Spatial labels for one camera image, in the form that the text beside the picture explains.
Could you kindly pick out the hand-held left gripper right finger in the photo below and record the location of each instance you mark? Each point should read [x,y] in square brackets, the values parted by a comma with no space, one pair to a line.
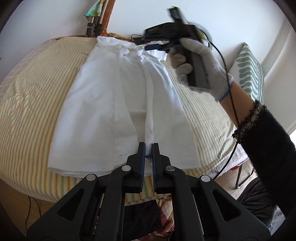
[154,163]

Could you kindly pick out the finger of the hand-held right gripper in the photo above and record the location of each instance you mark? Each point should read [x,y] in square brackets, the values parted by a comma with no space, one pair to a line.
[141,41]
[153,47]

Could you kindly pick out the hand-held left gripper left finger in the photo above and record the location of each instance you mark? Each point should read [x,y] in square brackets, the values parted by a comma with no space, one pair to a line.
[140,162]

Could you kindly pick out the white shirt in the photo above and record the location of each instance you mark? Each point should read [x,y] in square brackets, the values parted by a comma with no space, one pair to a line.
[111,111]

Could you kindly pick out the person's right forearm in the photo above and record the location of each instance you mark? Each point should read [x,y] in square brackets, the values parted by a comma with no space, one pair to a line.
[266,139]

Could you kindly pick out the person's right hand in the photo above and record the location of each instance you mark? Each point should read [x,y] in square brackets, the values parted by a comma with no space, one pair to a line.
[214,67]

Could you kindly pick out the plaid cloth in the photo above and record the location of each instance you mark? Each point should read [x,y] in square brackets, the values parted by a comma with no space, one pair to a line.
[167,213]

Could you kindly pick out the dark cloth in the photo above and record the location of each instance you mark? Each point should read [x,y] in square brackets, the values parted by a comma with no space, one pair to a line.
[141,215]

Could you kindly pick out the colourful patterned cloth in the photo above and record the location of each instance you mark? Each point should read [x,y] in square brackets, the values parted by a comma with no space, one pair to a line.
[93,8]

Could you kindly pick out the green white patterned cushion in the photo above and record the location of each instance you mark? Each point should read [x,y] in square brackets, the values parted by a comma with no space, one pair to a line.
[251,69]

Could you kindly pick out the metal chair leg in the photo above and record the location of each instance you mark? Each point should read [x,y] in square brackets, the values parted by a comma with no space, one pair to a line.
[241,178]

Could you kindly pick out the person's dark striped clothing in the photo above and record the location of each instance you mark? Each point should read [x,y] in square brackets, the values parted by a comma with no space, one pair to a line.
[256,197]

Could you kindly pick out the striped bed cover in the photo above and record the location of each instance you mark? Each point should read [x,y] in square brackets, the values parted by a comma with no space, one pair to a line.
[32,104]

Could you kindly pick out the brown wooden post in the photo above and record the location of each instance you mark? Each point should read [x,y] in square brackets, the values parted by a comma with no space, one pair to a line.
[106,16]

